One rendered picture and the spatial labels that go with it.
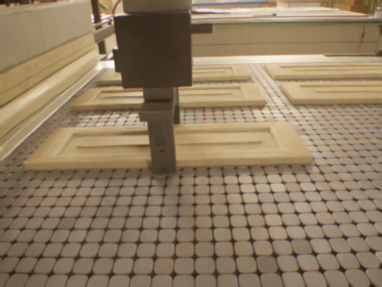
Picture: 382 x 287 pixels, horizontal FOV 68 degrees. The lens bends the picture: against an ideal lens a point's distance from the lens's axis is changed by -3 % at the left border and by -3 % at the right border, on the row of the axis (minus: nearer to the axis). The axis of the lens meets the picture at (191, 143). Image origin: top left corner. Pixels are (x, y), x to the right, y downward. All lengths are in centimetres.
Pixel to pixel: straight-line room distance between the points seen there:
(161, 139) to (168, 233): 19
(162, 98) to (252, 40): 363
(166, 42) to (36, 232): 40
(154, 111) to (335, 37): 409
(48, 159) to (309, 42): 397
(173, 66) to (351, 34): 413
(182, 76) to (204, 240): 29
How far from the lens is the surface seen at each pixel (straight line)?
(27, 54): 126
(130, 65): 56
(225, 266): 45
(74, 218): 57
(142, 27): 54
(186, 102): 97
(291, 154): 68
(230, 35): 411
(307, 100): 103
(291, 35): 428
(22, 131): 98
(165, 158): 61
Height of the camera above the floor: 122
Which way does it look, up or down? 28 degrees down
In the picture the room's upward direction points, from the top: 2 degrees counter-clockwise
